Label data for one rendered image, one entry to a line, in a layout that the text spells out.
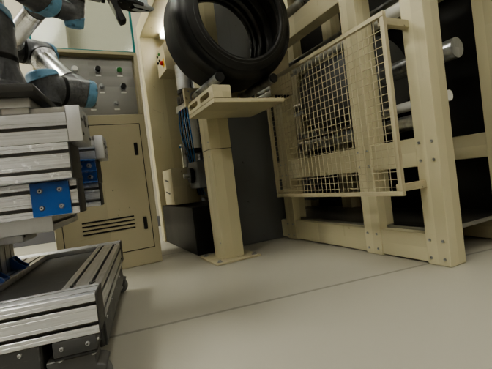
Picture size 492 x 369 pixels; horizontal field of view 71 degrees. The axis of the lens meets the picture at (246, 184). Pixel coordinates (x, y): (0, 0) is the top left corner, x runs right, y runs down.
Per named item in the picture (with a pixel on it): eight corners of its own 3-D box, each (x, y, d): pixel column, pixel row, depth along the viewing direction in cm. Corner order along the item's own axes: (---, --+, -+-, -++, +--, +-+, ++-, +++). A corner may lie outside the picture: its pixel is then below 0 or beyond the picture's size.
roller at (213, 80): (191, 101, 183) (190, 92, 183) (199, 101, 185) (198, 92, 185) (216, 81, 152) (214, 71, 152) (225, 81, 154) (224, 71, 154)
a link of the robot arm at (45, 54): (63, 110, 139) (13, 57, 164) (98, 113, 151) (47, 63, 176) (69, 83, 134) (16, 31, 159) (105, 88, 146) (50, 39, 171)
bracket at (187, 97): (184, 107, 184) (181, 88, 184) (250, 106, 202) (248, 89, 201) (186, 105, 181) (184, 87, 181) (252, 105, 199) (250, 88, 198)
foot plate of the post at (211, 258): (200, 258, 205) (199, 255, 205) (240, 249, 217) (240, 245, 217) (217, 266, 181) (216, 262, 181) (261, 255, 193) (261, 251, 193)
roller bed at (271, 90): (255, 102, 217) (249, 55, 217) (275, 102, 224) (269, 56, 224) (271, 94, 200) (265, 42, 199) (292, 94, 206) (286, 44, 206)
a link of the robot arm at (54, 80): (22, 107, 134) (17, 72, 133) (58, 110, 144) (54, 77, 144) (34, 99, 126) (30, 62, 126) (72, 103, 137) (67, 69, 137)
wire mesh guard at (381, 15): (277, 197, 210) (263, 82, 209) (280, 197, 211) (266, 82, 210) (403, 196, 130) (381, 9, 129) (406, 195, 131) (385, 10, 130)
